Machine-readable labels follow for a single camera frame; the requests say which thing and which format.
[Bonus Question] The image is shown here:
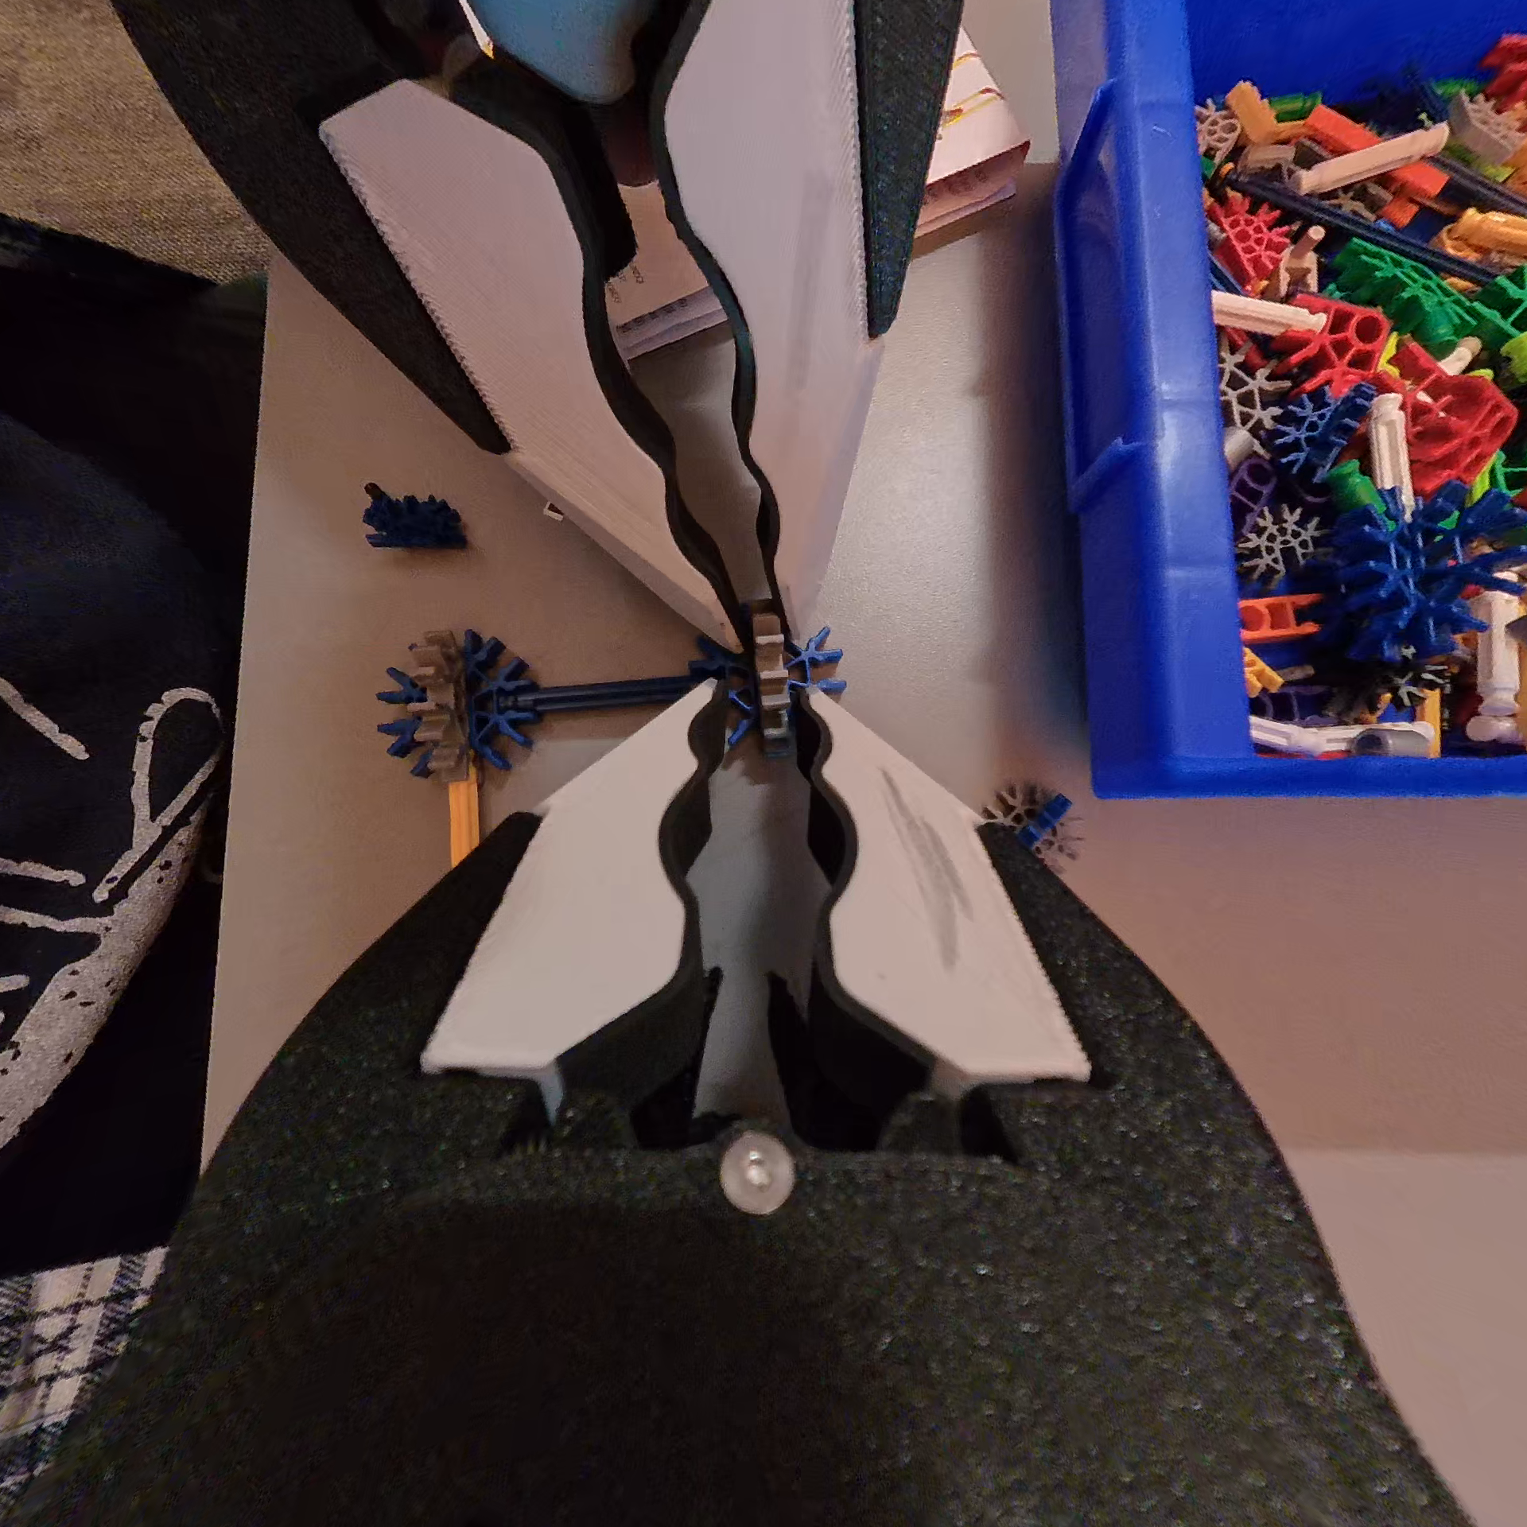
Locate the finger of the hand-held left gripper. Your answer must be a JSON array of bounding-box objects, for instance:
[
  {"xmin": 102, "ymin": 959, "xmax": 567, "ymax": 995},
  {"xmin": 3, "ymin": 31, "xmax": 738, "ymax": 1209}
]
[
  {"xmin": 320, "ymin": 77, "xmax": 751, "ymax": 651},
  {"xmin": 651, "ymin": 0, "xmax": 885, "ymax": 628}
]

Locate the toy instruction booklet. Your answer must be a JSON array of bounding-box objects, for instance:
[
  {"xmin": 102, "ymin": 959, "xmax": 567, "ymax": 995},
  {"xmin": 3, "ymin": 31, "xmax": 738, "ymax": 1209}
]
[{"xmin": 601, "ymin": 24, "xmax": 1030, "ymax": 360}]

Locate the grey snowflake connector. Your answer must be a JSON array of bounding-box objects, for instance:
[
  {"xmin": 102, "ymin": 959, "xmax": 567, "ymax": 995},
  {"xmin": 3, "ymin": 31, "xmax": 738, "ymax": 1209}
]
[
  {"xmin": 745, "ymin": 602, "xmax": 796, "ymax": 760},
  {"xmin": 405, "ymin": 630, "xmax": 471, "ymax": 777}
]

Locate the blue double snowflake connector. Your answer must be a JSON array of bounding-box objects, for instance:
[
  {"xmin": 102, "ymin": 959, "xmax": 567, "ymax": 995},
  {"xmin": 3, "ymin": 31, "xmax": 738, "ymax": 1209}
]
[{"xmin": 692, "ymin": 626, "xmax": 849, "ymax": 753}]

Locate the pile of colourful construction pieces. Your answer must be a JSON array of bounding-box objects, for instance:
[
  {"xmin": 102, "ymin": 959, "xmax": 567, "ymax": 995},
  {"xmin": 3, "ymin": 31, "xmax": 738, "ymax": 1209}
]
[{"xmin": 1192, "ymin": 37, "xmax": 1527, "ymax": 760}]

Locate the blue plastic bin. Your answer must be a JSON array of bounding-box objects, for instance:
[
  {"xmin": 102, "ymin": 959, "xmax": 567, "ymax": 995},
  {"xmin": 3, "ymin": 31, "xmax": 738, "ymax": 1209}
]
[{"xmin": 1052, "ymin": 0, "xmax": 1527, "ymax": 799}]

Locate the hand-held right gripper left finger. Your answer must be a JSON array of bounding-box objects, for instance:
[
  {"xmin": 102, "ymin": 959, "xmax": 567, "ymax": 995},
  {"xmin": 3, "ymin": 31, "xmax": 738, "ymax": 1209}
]
[{"xmin": 420, "ymin": 686, "xmax": 725, "ymax": 1126}]

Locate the person's plaid overshirt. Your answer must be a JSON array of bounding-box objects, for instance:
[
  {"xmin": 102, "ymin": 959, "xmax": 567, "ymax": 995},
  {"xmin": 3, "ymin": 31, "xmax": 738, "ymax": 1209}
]
[{"xmin": 0, "ymin": 1248, "xmax": 171, "ymax": 1448}]

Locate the grey and blue connector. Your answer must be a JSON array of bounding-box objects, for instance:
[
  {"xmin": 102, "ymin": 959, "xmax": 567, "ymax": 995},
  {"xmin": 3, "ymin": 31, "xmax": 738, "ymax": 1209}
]
[{"xmin": 983, "ymin": 782, "xmax": 1081, "ymax": 868}]

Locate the blue connector with black peg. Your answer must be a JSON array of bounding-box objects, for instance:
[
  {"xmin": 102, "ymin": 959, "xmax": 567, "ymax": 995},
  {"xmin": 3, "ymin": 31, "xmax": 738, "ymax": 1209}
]
[{"xmin": 361, "ymin": 484, "xmax": 469, "ymax": 553}]

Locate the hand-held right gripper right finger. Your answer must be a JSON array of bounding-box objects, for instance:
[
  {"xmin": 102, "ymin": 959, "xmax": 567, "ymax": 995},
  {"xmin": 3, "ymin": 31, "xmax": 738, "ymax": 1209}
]
[{"xmin": 792, "ymin": 690, "xmax": 1092, "ymax": 1133}]

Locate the person's black printed shirt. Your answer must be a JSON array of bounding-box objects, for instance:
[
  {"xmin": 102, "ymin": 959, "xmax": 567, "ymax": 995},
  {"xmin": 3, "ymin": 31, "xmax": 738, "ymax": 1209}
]
[{"xmin": 0, "ymin": 215, "xmax": 271, "ymax": 1279}]

